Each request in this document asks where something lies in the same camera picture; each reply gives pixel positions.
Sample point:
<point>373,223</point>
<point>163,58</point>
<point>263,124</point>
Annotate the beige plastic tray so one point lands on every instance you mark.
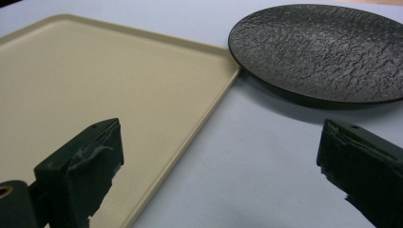
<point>104,95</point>

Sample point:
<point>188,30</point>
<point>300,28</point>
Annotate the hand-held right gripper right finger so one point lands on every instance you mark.
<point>364,167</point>

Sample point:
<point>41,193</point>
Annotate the black textured round plate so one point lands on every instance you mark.
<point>316,53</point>

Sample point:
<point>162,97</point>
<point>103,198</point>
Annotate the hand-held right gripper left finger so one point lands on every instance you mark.
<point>85,171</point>

